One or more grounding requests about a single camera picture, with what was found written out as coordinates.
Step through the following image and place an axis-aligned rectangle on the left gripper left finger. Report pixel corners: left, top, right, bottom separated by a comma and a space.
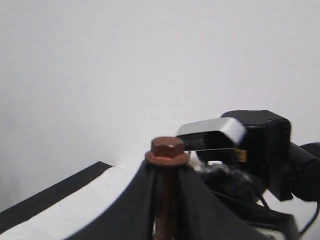
65, 159, 154, 240

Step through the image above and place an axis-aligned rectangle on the thin black cable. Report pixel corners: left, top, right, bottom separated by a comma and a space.
298, 199, 320, 234

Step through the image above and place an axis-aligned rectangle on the copper flanged hex bolt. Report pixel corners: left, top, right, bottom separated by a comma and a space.
144, 135, 190, 240

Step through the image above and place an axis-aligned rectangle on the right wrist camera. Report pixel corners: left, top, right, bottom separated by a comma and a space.
175, 116, 249, 154

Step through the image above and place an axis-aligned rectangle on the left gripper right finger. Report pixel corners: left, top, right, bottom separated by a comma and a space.
174, 163, 267, 240

